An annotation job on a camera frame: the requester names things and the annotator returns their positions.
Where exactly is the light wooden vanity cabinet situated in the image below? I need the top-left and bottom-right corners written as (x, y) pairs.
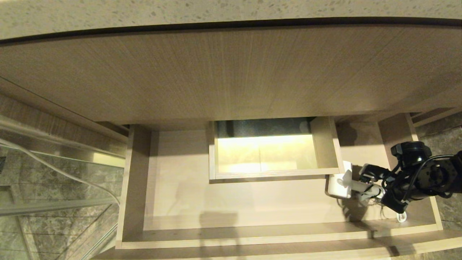
top-left (0, 25), bottom-right (462, 145)

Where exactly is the speckled stone countertop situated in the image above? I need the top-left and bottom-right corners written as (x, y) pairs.
top-left (0, 0), bottom-right (462, 41)

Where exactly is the white hair dryer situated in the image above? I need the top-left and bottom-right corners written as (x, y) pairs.
top-left (327, 161), bottom-right (384, 203)

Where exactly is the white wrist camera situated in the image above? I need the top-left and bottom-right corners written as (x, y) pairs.
top-left (359, 164), bottom-right (391, 183)

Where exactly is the thin white cable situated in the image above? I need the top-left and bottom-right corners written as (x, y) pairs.
top-left (0, 139), bottom-right (122, 207)

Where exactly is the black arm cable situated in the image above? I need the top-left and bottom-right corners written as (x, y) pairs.
top-left (395, 155), bottom-right (456, 203)

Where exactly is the light wooden drawer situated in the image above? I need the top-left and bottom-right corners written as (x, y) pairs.
top-left (90, 113), bottom-right (462, 260)

